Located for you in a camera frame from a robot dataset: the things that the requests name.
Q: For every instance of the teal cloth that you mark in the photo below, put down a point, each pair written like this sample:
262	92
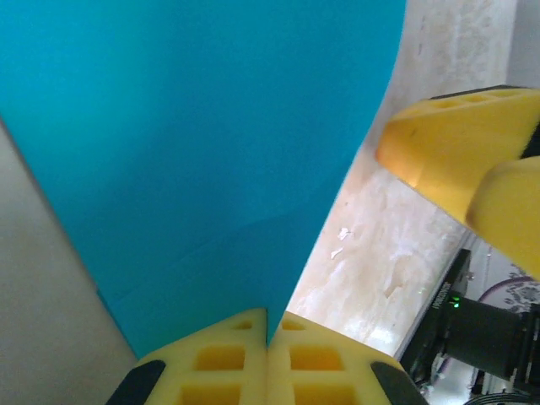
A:
190	147

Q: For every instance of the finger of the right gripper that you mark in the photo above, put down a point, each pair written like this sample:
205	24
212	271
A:
455	143
514	211

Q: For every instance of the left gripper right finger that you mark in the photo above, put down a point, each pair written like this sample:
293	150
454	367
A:
329	371

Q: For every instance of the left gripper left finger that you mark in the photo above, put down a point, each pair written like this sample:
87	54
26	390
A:
211	371

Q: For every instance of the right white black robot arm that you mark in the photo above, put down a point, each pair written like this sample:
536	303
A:
485	337

